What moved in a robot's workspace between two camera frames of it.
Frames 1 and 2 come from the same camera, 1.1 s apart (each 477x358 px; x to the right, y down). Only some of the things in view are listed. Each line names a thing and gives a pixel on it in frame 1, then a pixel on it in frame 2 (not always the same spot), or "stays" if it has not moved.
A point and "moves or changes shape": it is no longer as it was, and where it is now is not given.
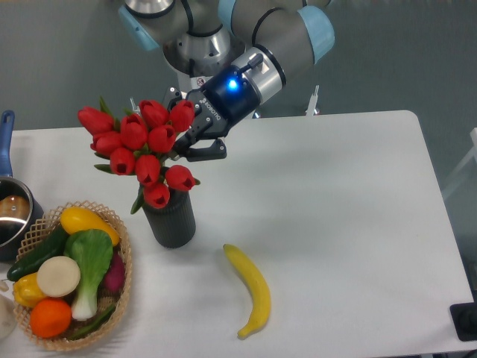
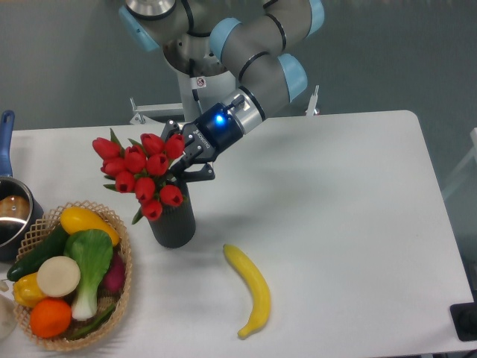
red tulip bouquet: [137, 143] moves or changes shape
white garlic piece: [4, 286] stays
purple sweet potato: [115, 279] stays
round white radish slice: [58, 277] stays
